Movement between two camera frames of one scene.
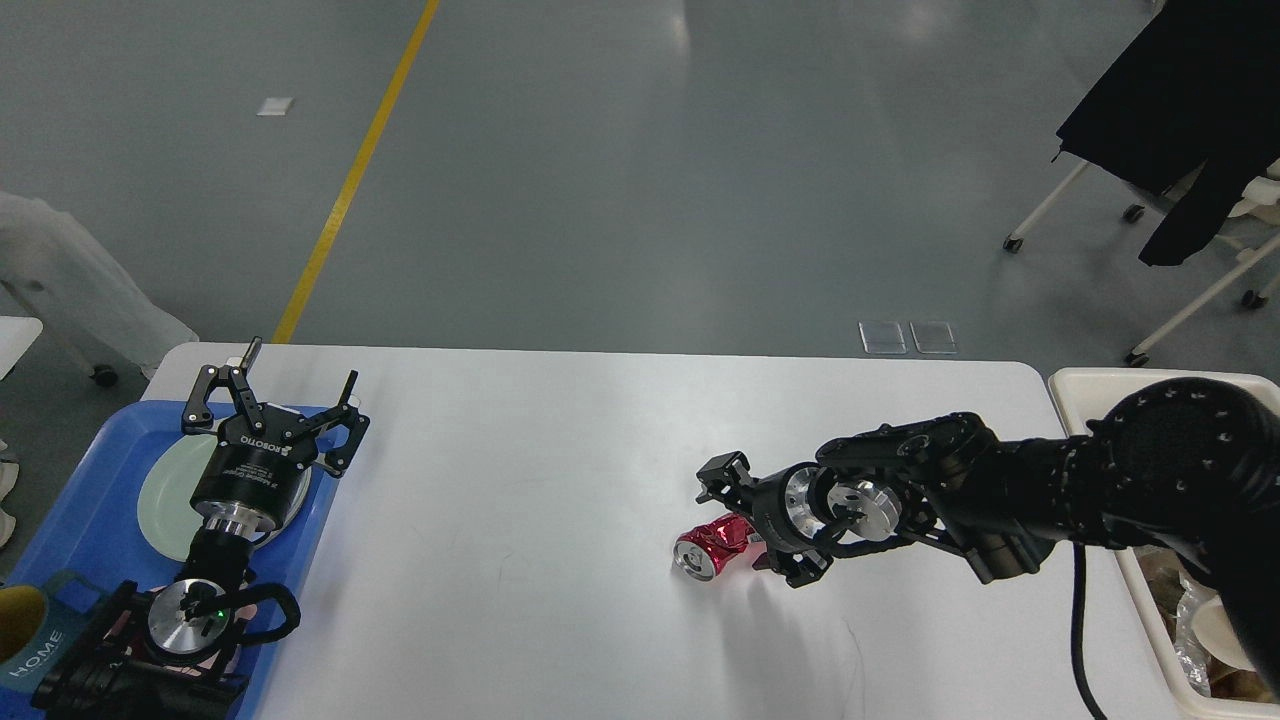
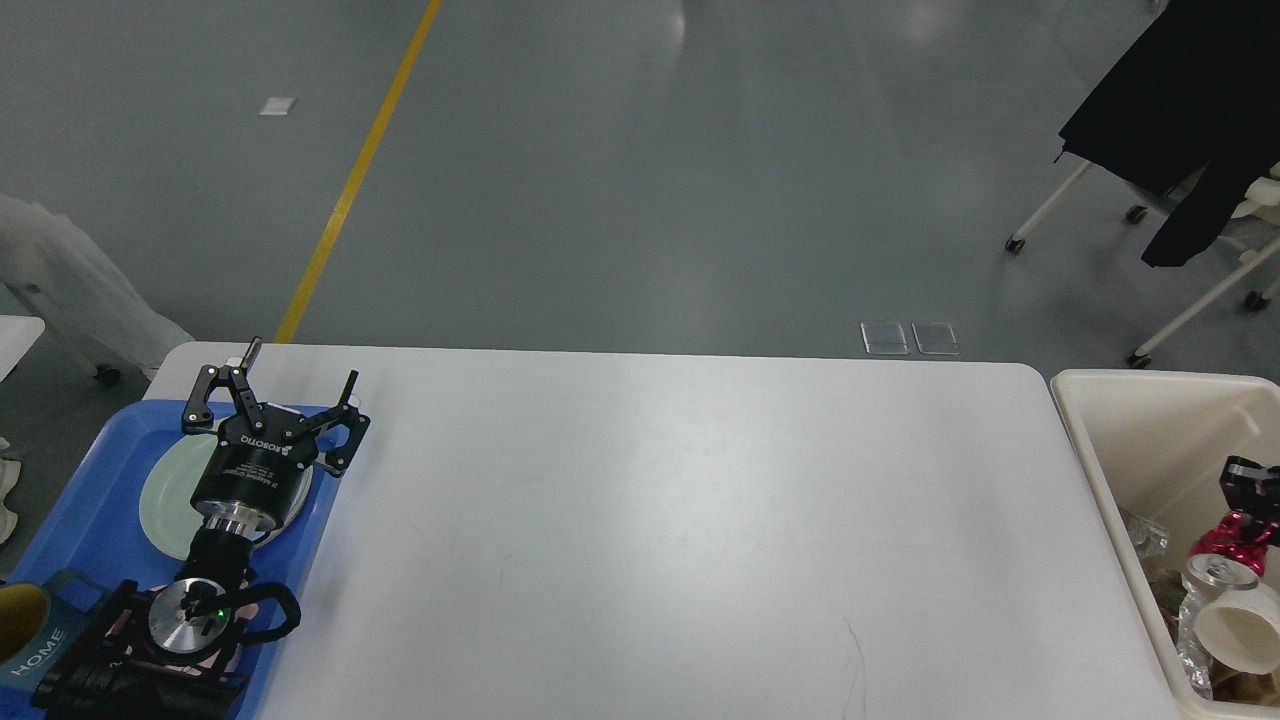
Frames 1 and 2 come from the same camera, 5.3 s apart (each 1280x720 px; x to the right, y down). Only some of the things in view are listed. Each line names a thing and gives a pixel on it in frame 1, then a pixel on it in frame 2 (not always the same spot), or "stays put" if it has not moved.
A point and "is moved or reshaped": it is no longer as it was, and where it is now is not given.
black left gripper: [262, 454] stays put
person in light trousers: [77, 284] stays put
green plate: [167, 520] stays put
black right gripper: [785, 512] → [1254, 490]
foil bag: [1191, 657] stays put
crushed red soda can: [702, 552] is moved or reshaped
